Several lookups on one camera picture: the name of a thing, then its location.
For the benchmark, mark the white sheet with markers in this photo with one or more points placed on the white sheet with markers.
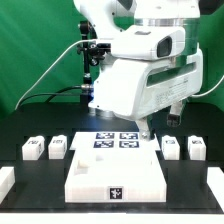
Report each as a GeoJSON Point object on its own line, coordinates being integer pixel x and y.
{"type": "Point", "coordinates": [112, 139]}

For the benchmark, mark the white square tabletop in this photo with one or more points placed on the white square tabletop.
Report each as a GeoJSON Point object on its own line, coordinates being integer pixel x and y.
{"type": "Point", "coordinates": [110, 175]}

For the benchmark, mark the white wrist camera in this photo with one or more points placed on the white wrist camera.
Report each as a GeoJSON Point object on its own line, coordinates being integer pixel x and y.
{"type": "Point", "coordinates": [149, 42]}

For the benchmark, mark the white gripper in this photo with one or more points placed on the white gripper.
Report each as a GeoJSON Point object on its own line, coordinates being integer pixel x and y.
{"type": "Point", "coordinates": [134, 89]}

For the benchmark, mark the white right obstacle block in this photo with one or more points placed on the white right obstacle block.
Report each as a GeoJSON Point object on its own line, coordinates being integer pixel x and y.
{"type": "Point", "coordinates": [215, 180]}

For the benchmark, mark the white left obstacle block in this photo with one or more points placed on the white left obstacle block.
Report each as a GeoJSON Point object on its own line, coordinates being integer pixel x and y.
{"type": "Point", "coordinates": [7, 180]}

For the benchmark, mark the black camera stand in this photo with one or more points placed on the black camera stand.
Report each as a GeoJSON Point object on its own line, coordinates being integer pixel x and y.
{"type": "Point", "coordinates": [87, 53]}

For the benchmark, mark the white obstacle block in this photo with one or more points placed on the white obstacle block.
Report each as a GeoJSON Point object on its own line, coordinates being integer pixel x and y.
{"type": "Point", "coordinates": [215, 180]}
{"type": "Point", "coordinates": [7, 180]}

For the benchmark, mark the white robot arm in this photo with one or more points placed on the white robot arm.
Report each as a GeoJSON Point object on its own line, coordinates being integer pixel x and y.
{"type": "Point", "coordinates": [109, 18]}

